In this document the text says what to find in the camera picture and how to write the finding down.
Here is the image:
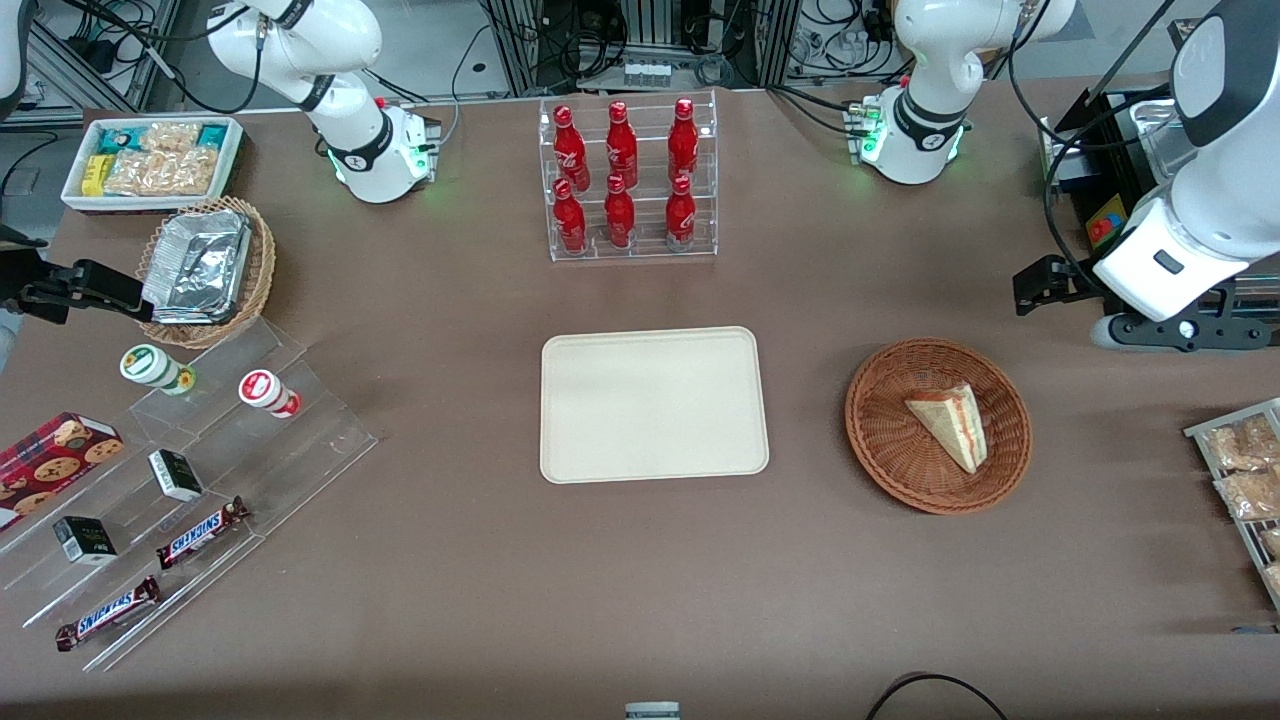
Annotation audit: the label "red cola bottle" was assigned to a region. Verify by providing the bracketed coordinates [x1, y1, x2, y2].
[552, 104, 591, 193]
[552, 178, 588, 256]
[603, 173, 637, 251]
[605, 100, 639, 191]
[664, 174, 697, 253]
[667, 97, 700, 186]

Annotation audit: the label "stacked foil containers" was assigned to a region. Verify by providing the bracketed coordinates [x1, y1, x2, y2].
[140, 209, 253, 326]

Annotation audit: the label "small black box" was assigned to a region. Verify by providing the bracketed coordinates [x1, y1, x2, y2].
[148, 449, 204, 503]
[53, 516, 118, 567]

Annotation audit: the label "red cookie box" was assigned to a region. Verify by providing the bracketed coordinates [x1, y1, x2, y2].
[0, 412, 125, 532]

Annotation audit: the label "triangular sandwich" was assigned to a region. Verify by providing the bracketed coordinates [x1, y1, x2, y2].
[905, 383, 989, 475]

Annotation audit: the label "green capped yogurt bottle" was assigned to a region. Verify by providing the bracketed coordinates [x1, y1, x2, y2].
[120, 344, 197, 396]

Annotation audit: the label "oval light wicker basket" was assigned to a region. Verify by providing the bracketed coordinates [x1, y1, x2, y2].
[135, 196, 277, 351]

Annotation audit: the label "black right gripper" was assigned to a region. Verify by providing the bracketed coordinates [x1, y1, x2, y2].
[0, 225, 154, 325]

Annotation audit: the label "aluminium frame with cables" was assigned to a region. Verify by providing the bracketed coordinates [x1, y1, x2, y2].
[20, 0, 183, 123]

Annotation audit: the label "snickers chocolate bar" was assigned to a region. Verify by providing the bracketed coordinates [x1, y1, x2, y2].
[55, 577, 162, 652]
[156, 497, 251, 571]

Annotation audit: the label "clear acrylic bottle rack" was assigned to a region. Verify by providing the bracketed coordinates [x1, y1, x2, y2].
[538, 90, 719, 263]

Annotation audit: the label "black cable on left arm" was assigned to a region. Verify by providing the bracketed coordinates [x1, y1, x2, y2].
[1008, 0, 1183, 293]

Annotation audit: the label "black looped table cable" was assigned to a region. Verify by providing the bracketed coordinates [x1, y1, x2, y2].
[865, 672, 1011, 720]

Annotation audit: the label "white rectangular snack bin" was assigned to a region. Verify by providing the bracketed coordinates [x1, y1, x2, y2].
[61, 116, 245, 215]

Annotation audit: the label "aluminium equipment rack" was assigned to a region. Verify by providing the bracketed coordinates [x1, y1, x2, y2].
[478, 0, 803, 97]

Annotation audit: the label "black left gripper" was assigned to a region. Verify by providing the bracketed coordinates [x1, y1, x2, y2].
[1013, 255, 1109, 317]

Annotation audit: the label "round brown wicker basket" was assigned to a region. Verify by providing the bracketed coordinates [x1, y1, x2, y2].
[845, 338, 1033, 516]

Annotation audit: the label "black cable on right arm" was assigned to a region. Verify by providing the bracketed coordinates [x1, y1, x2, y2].
[60, 0, 267, 115]

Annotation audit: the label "clear acrylic stepped display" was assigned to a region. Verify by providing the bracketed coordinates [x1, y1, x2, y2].
[0, 318, 379, 673]

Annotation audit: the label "red capped yogurt bottle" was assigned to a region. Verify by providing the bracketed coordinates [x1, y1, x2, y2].
[238, 369, 301, 419]

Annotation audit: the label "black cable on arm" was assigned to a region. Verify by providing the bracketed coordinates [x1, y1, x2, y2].
[60, 0, 267, 115]
[1008, 0, 1183, 293]

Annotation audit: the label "small clear cracker bag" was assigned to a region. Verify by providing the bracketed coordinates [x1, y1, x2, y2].
[140, 122, 203, 153]

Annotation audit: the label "black food warmer machine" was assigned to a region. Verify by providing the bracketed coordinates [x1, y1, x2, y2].
[1038, 15, 1280, 351]

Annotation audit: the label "tray of packaged snacks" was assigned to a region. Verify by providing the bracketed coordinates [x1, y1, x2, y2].
[1184, 398, 1280, 611]

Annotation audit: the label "large clear cracker bag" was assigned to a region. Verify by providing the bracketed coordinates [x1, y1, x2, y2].
[104, 148, 219, 197]

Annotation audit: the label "cream plastic tray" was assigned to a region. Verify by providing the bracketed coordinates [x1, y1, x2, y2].
[540, 326, 771, 485]

